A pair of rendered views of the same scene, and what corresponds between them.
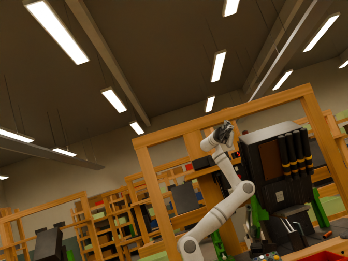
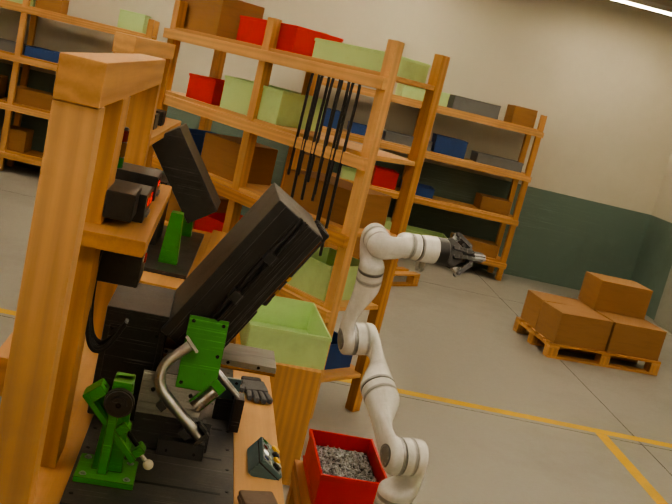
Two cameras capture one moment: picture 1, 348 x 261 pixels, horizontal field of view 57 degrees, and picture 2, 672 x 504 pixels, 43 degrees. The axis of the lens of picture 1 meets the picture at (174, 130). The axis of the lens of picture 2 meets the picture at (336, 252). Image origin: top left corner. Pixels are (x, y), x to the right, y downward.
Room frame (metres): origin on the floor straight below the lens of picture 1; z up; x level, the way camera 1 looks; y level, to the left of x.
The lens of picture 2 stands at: (2.11, 2.03, 2.01)
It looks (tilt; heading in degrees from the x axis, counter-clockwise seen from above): 11 degrees down; 264
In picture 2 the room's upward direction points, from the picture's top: 14 degrees clockwise
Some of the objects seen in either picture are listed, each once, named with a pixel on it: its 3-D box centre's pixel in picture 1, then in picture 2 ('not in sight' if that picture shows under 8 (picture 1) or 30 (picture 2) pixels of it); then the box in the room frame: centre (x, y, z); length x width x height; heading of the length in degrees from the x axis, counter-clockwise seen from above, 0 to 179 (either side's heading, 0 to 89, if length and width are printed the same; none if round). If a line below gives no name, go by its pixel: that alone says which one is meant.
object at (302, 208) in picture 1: (286, 211); (212, 352); (2.15, -0.52, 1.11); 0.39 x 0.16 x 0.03; 4
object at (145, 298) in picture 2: (280, 214); (134, 349); (2.39, -0.53, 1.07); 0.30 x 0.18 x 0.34; 94
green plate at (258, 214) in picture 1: (259, 209); (202, 350); (2.17, -0.36, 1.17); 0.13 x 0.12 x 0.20; 94
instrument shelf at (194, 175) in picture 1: (241, 160); (116, 206); (2.50, -0.41, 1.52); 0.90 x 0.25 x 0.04; 94
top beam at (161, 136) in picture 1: (223, 116); (126, 72); (2.54, -0.41, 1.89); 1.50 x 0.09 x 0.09; 94
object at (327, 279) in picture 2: not in sight; (256, 185); (2.14, -3.83, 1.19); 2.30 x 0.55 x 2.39; 132
